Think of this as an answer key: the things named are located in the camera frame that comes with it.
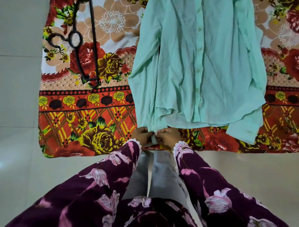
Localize person's right hand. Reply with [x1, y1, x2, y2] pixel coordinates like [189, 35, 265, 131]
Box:
[154, 127, 182, 150]

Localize person's left hand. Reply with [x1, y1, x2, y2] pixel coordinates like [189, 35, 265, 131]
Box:
[131, 126, 155, 147]

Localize mint green button shirt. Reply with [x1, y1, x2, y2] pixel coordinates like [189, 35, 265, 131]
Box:
[128, 0, 267, 145]

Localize person's right forearm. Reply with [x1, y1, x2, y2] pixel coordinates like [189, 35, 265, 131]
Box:
[173, 141, 290, 227]

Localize person's left forearm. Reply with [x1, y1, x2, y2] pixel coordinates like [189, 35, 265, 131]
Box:
[5, 139, 142, 227]

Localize person's grey trousers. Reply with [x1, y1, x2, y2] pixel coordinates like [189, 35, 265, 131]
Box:
[121, 150, 201, 227]

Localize floral red bedsheet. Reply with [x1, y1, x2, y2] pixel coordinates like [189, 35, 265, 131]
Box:
[38, 0, 299, 158]

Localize person's purple floral dress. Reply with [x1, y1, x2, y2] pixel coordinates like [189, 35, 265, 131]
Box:
[103, 196, 199, 227]

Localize black clothes hanger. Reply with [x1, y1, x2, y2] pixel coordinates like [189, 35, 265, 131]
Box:
[48, 0, 102, 88]

